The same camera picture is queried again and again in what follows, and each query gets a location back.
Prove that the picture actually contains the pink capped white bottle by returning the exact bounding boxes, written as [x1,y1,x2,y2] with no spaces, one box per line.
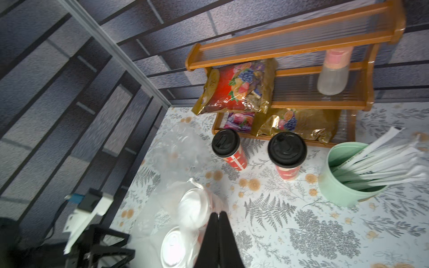
[317,46,354,96]

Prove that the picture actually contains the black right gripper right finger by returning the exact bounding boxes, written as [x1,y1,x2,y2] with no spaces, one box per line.
[219,211,245,268]

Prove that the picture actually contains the green plastic straw cup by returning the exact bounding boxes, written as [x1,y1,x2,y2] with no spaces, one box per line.
[318,142,388,207]

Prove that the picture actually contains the pink snack packet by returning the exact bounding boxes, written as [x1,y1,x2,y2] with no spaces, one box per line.
[223,112,255,134]

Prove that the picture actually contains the wooden shelf rack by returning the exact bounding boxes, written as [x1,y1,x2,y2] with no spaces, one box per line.
[185,1,406,142]

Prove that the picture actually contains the gold fruit snack bag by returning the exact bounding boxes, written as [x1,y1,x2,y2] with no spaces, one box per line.
[251,108,341,144]

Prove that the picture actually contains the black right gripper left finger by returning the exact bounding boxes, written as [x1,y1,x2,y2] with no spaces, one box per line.
[194,212,220,268]

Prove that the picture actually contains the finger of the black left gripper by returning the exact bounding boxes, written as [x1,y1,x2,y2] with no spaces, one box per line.
[88,224,130,249]
[85,247,135,268]

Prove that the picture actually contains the red snack bag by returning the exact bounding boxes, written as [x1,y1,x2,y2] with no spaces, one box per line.
[192,59,278,115]

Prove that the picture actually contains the red floral milk tea cup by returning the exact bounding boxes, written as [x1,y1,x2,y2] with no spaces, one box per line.
[178,188,211,230]

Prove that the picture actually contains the translucent plastic carrier bag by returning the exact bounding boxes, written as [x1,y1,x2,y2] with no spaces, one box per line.
[128,178,229,268]

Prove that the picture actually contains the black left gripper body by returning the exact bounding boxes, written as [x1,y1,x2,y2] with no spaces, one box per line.
[0,217,98,268]

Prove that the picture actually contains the black lid milk tea cup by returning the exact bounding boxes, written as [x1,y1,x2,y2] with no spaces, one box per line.
[212,129,248,172]

